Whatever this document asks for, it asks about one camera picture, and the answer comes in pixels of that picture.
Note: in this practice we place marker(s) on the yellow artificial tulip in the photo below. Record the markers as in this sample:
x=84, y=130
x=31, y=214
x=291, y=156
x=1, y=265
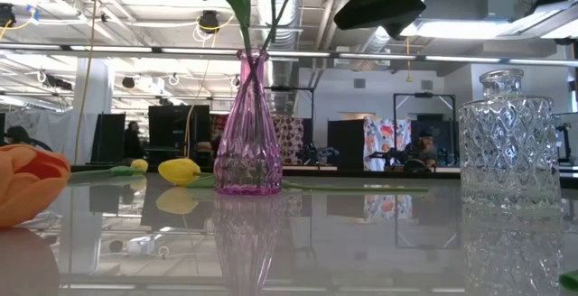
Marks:
x=179, y=171
x=140, y=165

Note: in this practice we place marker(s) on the orange artificial tulip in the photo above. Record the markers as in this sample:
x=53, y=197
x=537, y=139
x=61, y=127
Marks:
x=27, y=192
x=570, y=280

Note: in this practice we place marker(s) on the black background robot arm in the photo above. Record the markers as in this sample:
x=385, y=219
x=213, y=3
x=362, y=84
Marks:
x=386, y=155

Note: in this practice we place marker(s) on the clear diamond-cut glass vase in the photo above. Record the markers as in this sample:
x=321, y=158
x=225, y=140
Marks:
x=510, y=151

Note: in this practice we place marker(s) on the purple ribbed glass vase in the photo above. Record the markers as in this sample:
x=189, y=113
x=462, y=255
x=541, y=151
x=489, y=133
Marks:
x=248, y=160

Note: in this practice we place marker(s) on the long light strip beam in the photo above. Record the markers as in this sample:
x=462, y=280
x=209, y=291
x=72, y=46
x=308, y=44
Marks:
x=379, y=56

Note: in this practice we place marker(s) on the floral printed cloth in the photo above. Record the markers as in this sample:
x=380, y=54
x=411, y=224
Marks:
x=386, y=142

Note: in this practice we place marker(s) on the black divider panel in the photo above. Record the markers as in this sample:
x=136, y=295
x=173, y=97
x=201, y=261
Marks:
x=345, y=145

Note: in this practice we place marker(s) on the person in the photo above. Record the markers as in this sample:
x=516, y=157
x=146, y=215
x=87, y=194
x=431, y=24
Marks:
x=133, y=140
x=422, y=145
x=18, y=134

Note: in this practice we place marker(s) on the spotted dark cloth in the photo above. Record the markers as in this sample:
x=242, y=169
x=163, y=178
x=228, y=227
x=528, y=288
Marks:
x=289, y=135

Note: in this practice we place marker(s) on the black ceiling dome device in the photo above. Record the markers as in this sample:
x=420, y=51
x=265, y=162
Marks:
x=209, y=21

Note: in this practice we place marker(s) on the black cabinet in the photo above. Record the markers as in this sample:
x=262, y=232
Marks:
x=171, y=129

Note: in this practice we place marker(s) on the white building column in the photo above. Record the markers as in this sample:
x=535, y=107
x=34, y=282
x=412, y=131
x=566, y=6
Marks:
x=99, y=97

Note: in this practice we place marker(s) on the black partition panel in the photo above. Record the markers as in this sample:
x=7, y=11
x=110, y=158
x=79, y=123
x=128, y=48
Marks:
x=108, y=138

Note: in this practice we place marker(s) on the white curtain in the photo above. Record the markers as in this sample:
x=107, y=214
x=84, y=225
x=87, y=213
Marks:
x=58, y=133

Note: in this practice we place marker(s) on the ribbed silver ventilation duct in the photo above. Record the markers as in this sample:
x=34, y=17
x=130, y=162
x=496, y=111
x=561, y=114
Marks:
x=289, y=25

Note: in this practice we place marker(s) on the black metal frame stand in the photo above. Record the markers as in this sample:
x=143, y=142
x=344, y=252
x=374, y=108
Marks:
x=424, y=95

